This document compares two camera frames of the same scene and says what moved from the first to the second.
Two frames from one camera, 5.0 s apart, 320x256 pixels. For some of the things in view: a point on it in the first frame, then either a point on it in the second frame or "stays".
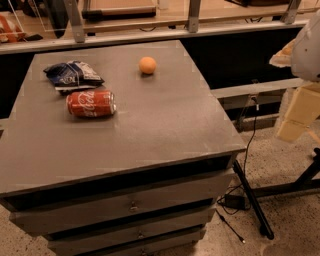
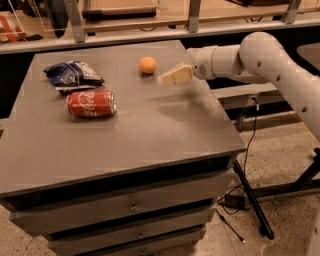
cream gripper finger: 302,111 to 181,74
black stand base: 308,180 stays
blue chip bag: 71,75 stays
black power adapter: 234,201 stays
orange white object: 10,32 stays
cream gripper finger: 284,57 to 181,74
